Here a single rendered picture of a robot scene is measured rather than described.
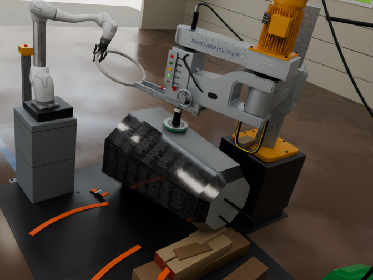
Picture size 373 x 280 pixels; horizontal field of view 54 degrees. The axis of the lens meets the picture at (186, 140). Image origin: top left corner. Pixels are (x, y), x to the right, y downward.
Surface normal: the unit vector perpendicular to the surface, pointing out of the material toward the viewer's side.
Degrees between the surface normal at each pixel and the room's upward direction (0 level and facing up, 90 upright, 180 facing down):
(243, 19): 90
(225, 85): 90
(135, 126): 45
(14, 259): 0
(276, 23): 90
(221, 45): 90
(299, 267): 0
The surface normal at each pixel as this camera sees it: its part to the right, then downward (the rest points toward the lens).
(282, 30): -0.52, 0.31
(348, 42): -0.73, 0.19
